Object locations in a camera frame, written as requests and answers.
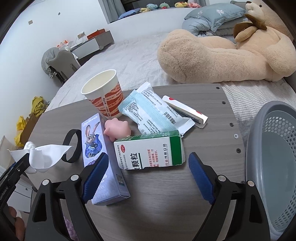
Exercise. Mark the grey curtain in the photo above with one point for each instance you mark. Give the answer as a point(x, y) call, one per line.
point(112, 9)

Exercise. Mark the white red box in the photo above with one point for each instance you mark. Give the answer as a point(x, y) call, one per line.
point(199, 118)

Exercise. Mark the person left hand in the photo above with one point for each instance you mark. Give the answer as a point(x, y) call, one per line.
point(19, 224)

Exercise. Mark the red white paper cup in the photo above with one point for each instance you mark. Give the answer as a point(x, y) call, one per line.
point(104, 92)

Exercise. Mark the white tissue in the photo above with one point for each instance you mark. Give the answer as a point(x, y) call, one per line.
point(40, 158)

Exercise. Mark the purple rabbit toothpaste box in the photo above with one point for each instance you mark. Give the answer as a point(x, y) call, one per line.
point(105, 184)

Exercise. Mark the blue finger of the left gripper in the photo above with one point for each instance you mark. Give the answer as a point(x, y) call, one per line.
point(11, 176)

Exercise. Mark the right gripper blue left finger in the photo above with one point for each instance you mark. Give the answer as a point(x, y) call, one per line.
point(92, 175)

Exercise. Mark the grey flowered pillow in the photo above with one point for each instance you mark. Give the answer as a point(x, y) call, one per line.
point(217, 14)

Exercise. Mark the row of plush toys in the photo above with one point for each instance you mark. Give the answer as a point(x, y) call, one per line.
point(180, 4)

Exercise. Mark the grey perforated trash basket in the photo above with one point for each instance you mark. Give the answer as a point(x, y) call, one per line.
point(270, 164)

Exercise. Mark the green white medicine box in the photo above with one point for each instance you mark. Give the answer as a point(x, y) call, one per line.
point(162, 149)

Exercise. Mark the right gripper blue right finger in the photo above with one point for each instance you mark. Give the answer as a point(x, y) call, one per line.
point(201, 177)

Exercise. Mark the red box on desk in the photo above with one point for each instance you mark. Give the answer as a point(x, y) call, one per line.
point(96, 33)

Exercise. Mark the grey chair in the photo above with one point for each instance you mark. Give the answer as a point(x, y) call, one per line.
point(59, 63)

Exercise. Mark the light blue mask packet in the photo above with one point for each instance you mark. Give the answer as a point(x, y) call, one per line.
point(152, 114)

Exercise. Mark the yellow bag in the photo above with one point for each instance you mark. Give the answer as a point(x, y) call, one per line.
point(25, 126)

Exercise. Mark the pink pig toy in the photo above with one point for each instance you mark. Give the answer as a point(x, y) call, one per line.
point(117, 129)

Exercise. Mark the rolled grey blue duvet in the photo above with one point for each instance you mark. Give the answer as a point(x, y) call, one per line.
point(200, 28)

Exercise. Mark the large beige teddy bear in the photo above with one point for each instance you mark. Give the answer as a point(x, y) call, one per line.
point(262, 50)

